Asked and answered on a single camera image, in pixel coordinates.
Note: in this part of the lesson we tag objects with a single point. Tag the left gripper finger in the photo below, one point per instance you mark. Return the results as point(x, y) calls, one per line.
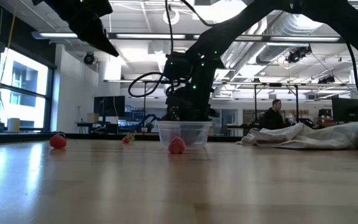
point(92, 34)

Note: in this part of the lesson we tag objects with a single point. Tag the white roll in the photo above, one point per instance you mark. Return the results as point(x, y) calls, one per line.
point(13, 124)

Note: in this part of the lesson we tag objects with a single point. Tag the black ceiling spotlight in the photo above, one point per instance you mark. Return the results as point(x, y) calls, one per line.
point(89, 58)

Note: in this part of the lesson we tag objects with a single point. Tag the pale pink strawberry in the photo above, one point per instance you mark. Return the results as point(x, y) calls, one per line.
point(176, 145)

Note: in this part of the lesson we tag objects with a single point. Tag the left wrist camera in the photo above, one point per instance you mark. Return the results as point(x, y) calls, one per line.
point(99, 6)

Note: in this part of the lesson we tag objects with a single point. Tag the large window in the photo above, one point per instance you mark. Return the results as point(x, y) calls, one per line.
point(26, 109)

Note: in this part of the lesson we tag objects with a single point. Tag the small potted plant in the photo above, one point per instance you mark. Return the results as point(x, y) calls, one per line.
point(149, 126)

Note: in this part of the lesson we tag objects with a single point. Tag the clear plastic tupperware container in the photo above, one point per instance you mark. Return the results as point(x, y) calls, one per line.
point(163, 130)

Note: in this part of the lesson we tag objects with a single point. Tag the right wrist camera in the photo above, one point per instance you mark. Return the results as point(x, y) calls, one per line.
point(177, 67)

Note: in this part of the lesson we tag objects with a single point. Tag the black aluminium table frame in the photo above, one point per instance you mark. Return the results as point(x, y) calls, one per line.
point(89, 136)

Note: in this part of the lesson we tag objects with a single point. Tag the person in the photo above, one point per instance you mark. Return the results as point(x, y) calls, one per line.
point(273, 119)

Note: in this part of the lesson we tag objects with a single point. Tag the long ceiling light bar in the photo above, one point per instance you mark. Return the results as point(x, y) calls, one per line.
point(151, 36)

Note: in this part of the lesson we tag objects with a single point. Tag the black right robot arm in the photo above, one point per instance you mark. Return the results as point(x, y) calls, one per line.
point(259, 18)

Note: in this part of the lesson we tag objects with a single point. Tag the black ceiling-mounted device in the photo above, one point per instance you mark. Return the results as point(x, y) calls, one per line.
point(297, 55)

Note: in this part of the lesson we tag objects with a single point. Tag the black desk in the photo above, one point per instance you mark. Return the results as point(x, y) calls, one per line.
point(112, 128)

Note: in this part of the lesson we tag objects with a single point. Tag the small black mounted device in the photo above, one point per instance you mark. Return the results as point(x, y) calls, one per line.
point(326, 80)

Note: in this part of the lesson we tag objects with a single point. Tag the red strawberry with long stem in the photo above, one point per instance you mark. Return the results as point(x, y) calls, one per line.
point(126, 139)

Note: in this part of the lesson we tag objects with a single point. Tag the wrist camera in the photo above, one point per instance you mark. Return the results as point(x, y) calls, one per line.
point(177, 67)
point(99, 6)

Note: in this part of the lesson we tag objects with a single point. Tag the silver air ducts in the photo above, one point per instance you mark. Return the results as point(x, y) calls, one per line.
point(275, 28)

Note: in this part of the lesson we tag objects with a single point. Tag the black computer monitor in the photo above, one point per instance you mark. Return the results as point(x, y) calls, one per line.
point(348, 109)
point(109, 105)

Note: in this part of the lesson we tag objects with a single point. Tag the cardboard box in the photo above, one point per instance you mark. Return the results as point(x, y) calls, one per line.
point(93, 117)

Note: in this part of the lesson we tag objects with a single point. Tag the black metal gantry frame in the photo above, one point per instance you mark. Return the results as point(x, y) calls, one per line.
point(275, 84)

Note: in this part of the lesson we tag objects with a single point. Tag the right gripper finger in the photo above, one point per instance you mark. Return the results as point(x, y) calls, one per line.
point(194, 133)

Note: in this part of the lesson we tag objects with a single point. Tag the white checked dish towel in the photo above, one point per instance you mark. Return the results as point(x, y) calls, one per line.
point(306, 137)

